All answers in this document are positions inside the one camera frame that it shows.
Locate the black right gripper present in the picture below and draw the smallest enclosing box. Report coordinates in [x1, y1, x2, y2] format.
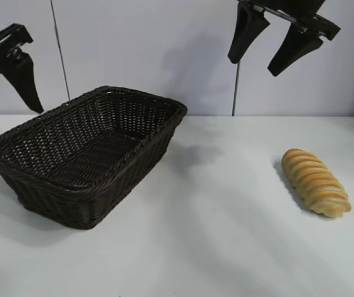
[227, 0, 341, 77]

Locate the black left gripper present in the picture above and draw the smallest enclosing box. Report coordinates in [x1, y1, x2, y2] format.
[0, 24, 45, 114]

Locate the dark brown woven basket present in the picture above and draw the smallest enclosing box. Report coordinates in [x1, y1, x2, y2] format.
[0, 85, 189, 230]

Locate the long twisted bread loaf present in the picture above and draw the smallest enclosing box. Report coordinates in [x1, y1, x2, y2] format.
[280, 147, 353, 219]

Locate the thin metal rod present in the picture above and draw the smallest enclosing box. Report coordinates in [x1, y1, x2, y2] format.
[231, 59, 241, 117]
[50, 0, 72, 100]

